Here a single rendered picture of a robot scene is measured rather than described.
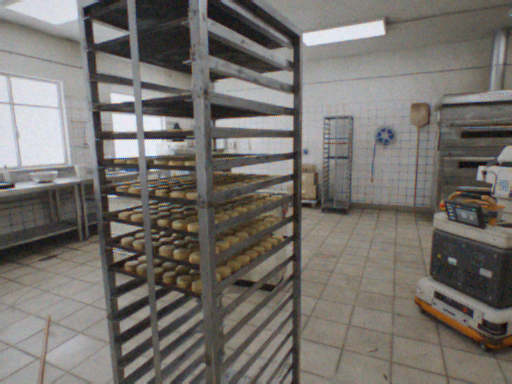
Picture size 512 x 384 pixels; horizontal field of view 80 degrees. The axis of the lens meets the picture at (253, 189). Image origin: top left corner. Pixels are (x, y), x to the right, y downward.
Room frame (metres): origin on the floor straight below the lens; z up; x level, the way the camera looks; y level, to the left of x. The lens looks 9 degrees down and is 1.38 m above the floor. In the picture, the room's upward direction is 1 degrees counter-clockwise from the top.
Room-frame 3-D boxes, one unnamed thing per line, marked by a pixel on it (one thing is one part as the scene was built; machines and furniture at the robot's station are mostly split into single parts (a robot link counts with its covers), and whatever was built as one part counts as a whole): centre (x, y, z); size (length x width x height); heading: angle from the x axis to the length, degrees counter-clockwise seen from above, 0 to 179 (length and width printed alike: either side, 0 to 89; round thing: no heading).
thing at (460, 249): (2.11, -1.62, 0.59); 0.55 x 0.34 x 0.83; 19
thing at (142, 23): (1.15, 0.17, 1.77); 0.60 x 0.40 x 0.02; 149
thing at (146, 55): (1.15, 0.17, 1.68); 0.60 x 0.40 x 0.02; 149
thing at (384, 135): (5.94, -2.52, 1.10); 0.41 x 0.17 x 1.10; 65
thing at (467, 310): (2.01, -1.40, 0.23); 0.41 x 0.02 x 0.08; 19
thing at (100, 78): (1.26, 0.33, 1.59); 0.64 x 0.03 x 0.03; 149
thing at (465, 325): (2.14, -1.70, 0.16); 0.67 x 0.64 x 0.25; 109
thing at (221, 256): (1.06, -0.01, 1.05); 0.64 x 0.03 x 0.03; 149
